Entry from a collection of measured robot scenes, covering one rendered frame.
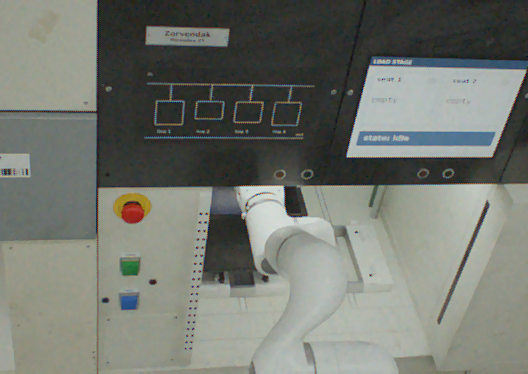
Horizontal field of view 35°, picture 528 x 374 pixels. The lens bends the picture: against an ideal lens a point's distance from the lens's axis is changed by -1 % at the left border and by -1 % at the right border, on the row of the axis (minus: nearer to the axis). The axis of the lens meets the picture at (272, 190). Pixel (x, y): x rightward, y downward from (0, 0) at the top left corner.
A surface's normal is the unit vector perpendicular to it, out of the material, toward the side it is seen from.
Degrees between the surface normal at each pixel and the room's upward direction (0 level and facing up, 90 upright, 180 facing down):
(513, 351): 90
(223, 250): 90
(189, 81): 90
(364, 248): 0
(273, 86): 90
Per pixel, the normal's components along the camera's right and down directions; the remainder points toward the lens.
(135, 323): 0.17, 0.67
